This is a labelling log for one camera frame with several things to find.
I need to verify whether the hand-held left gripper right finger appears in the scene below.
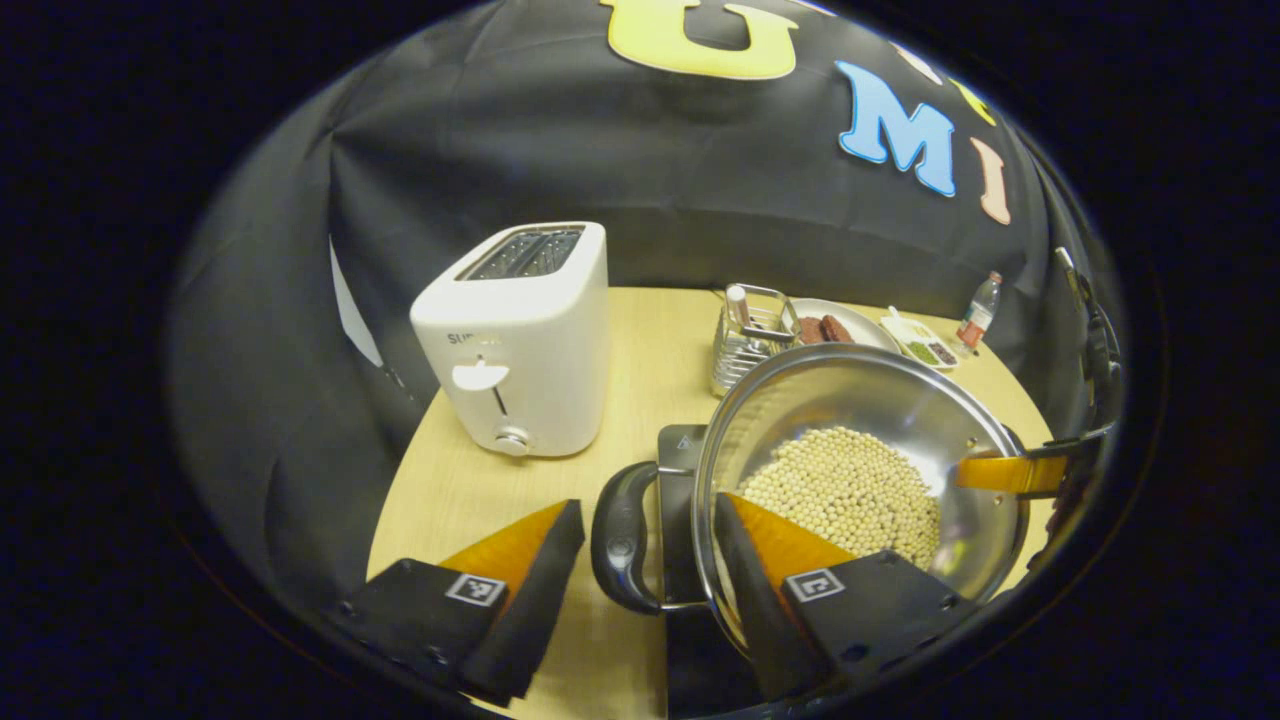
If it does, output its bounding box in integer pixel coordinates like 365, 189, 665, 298
713, 490, 976, 701

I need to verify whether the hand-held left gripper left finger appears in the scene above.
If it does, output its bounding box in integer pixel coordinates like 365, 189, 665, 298
335, 498, 588, 706

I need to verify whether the black induction cooktop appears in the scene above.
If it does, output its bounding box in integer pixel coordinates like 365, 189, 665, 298
655, 424, 771, 719

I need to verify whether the stainless steel pot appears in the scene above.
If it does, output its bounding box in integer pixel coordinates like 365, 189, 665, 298
590, 343, 1031, 661

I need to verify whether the clear plastic water bottle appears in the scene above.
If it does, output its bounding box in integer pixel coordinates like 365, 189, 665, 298
955, 271, 1003, 351

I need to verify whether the heap of soybeans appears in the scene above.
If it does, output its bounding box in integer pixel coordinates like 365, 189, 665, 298
735, 427, 943, 571

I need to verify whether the white divided dish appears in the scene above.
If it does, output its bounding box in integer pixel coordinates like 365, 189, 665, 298
880, 306, 959, 371

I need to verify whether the white oval plate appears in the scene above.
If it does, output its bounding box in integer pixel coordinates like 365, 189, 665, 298
790, 297, 901, 353

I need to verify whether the white toaster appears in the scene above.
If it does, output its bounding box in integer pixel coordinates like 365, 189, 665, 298
410, 221, 609, 459

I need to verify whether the wire mesh basket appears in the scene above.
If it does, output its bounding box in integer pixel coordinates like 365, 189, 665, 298
710, 283, 801, 398

